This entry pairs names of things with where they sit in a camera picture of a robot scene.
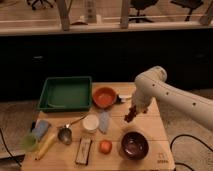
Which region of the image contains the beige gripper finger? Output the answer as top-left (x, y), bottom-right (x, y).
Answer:
top-left (140, 106), bottom-right (148, 114)

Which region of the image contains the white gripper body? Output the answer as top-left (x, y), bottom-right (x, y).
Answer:
top-left (131, 89), bottom-right (152, 110)

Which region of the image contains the dark grape bunch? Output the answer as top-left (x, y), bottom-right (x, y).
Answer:
top-left (124, 106), bottom-right (137, 123)

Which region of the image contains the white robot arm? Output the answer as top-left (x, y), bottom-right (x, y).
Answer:
top-left (132, 66), bottom-right (213, 132)

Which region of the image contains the white paper cup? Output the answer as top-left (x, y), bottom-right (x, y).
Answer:
top-left (82, 115), bottom-right (99, 133)

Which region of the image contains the green plastic cup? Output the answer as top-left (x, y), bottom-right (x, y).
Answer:
top-left (21, 134), bottom-right (38, 152)

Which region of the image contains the black white brush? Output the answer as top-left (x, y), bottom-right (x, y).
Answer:
top-left (117, 94), bottom-right (132, 103)

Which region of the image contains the dark purple bowl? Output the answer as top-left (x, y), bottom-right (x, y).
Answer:
top-left (121, 131), bottom-right (149, 160)

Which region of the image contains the orange bowl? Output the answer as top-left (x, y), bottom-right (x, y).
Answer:
top-left (92, 87), bottom-right (117, 109)

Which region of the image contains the orange fruit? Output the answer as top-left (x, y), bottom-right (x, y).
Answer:
top-left (99, 140), bottom-right (112, 154)

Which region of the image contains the black rectangular block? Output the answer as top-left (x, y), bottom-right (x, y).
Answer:
top-left (75, 137), bottom-right (92, 165)

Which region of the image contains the metal spoon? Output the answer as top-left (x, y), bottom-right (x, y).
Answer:
top-left (57, 117), bottom-right (84, 145)

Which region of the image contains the green plastic tray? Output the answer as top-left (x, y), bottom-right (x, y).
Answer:
top-left (38, 76), bottom-right (92, 113)

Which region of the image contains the black office chair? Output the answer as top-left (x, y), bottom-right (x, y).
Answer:
top-left (129, 0), bottom-right (158, 23)

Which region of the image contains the yellow banana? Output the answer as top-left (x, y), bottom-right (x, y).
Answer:
top-left (35, 134), bottom-right (56, 160)

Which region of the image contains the black chair right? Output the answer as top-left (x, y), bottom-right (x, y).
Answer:
top-left (171, 0), bottom-right (204, 21)

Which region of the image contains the office chair base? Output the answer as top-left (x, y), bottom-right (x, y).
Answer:
top-left (26, 0), bottom-right (53, 10)

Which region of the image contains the black cable right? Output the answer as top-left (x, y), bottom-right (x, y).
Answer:
top-left (169, 133), bottom-right (213, 171)

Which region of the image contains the black cable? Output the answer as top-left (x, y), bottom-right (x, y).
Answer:
top-left (169, 133), bottom-right (213, 171)
top-left (0, 127), bottom-right (23, 168)

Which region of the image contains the black cable left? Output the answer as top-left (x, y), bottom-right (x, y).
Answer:
top-left (0, 127), bottom-right (23, 168)

